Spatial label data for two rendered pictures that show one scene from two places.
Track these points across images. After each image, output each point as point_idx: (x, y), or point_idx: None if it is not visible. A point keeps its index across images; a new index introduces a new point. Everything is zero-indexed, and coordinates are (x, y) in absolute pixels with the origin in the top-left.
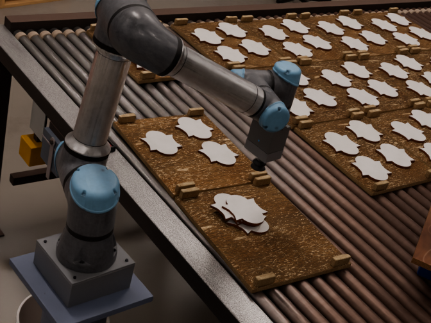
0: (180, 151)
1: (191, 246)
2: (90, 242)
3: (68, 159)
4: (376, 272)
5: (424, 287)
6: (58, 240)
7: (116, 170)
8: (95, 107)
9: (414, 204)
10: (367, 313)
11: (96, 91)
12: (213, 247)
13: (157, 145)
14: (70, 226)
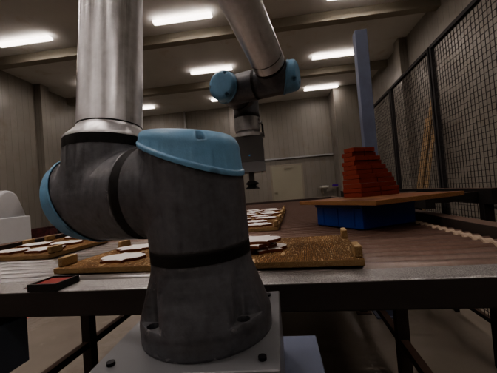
0: (146, 254)
1: (265, 277)
2: (240, 259)
3: (95, 154)
4: (354, 236)
5: (376, 231)
6: (149, 329)
7: (100, 286)
8: (118, 43)
9: (294, 226)
10: (404, 242)
11: (112, 14)
12: (280, 267)
13: (122, 257)
14: (186, 247)
